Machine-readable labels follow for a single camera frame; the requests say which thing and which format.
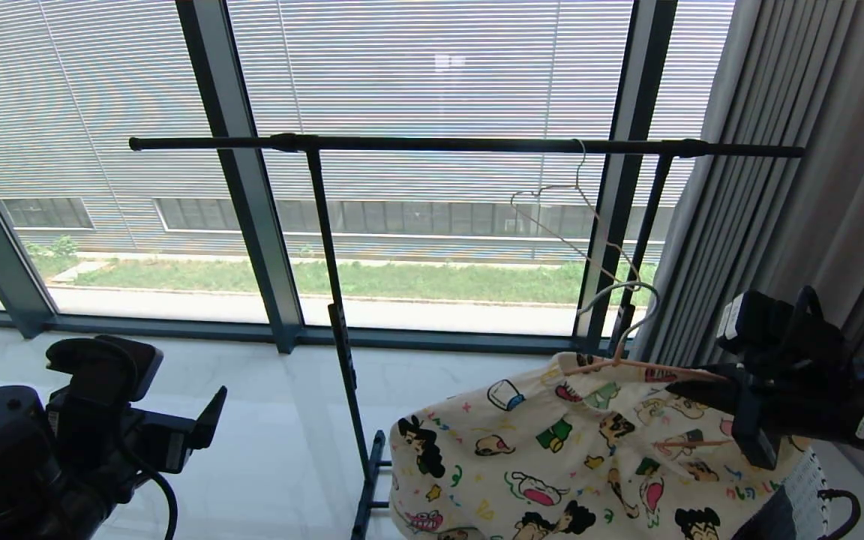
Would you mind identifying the black cable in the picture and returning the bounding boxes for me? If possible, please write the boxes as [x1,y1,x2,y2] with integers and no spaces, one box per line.
[790,285,827,332]
[113,427,179,540]

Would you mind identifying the cream printed garment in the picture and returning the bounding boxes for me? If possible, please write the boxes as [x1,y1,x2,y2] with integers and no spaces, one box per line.
[388,352,812,540]

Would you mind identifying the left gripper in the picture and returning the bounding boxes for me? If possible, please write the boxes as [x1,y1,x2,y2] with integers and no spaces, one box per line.
[53,386,228,481]

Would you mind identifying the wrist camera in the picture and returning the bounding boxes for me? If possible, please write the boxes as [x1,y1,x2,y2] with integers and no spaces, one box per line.
[46,335,164,410]
[715,289,845,380]

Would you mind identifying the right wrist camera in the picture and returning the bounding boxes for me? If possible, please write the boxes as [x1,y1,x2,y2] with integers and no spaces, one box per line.
[715,289,845,380]

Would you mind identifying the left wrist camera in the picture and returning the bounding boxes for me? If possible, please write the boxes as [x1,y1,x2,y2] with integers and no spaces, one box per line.
[46,335,164,410]

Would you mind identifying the white laundry basket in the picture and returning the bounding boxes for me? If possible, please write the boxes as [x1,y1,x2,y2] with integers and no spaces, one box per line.
[732,442,862,540]

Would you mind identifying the black clothes rack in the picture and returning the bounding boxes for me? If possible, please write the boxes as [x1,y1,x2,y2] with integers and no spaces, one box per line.
[128,133,806,540]

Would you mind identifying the pink clothes hanger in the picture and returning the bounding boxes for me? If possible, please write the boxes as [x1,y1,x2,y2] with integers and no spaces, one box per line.
[509,139,643,290]
[559,281,737,451]

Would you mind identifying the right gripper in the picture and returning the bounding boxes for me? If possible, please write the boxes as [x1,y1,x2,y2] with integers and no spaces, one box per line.
[730,371,864,471]

